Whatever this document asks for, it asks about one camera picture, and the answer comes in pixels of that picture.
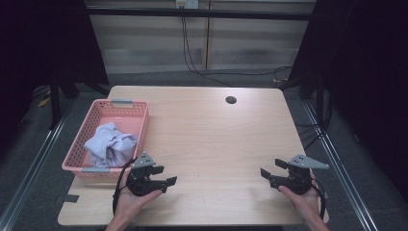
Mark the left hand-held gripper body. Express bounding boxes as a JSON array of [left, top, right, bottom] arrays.
[[126, 151, 162, 197]]

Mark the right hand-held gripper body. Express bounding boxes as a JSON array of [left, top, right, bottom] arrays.
[[268, 153, 330, 195]]

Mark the lavender patterned towel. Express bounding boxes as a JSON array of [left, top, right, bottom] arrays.
[[83, 121, 140, 169]]

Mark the pink perforated plastic basket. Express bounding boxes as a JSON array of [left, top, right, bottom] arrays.
[[61, 98, 150, 180]]

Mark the person's left hand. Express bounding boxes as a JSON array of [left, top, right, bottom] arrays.
[[112, 168, 164, 226]]

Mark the person's right hand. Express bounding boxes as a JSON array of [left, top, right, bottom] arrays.
[[277, 170, 324, 226]]

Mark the black tape strip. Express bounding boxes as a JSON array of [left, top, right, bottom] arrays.
[[56, 193, 80, 204]]

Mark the black metal stand leg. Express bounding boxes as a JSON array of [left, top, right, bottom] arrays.
[[48, 67, 63, 131], [315, 72, 325, 124]]

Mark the yellow object on floor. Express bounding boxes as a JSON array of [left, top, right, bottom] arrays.
[[37, 95, 52, 108]]

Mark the black curtain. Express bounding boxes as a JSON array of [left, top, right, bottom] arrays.
[[288, 0, 408, 193], [0, 0, 110, 155]]

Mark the right hand-held gripper black cable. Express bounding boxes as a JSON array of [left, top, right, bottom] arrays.
[[309, 177, 328, 220]]

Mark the metal floor rail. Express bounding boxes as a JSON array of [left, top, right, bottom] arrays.
[[301, 99, 380, 231], [0, 101, 75, 231]]

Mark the black cable bundle by stand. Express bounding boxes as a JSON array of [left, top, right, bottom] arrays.
[[293, 105, 335, 151]]

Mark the black cable from wall socket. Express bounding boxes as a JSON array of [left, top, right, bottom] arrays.
[[181, 15, 233, 88]]

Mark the black horizontal frame bar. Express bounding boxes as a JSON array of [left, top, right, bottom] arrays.
[[86, 7, 315, 22]]

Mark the white wall socket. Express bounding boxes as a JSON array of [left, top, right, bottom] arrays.
[[175, 0, 200, 10]]

